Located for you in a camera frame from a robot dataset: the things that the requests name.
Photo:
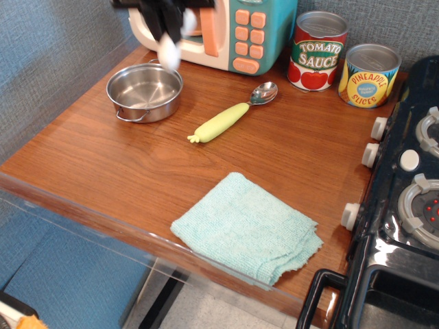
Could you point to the black toy stove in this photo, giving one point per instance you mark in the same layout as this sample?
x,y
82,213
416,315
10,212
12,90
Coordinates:
x,y
392,275

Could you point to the white plush mushroom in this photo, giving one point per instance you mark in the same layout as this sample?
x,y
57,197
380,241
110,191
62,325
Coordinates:
x,y
169,52

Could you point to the green handled metal spoon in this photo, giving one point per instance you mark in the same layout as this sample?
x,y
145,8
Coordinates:
x,y
217,125

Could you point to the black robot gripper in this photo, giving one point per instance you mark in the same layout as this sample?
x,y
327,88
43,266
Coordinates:
x,y
173,15

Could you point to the tomato sauce can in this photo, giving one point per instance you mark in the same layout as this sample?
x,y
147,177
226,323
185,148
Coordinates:
x,y
319,39

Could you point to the pineapple slices can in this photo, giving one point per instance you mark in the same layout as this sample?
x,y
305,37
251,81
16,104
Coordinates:
x,y
368,75

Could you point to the small steel pan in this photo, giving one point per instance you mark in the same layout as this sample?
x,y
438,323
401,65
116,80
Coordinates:
x,y
145,93

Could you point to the dark object bottom left corner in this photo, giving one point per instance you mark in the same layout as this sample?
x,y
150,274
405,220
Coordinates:
x,y
17,314

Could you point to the light blue folded cloth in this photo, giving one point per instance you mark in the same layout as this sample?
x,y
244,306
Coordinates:
x,y
251,233

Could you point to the toy microwave teal and cream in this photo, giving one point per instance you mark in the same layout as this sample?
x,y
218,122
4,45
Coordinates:
x,y
244,37

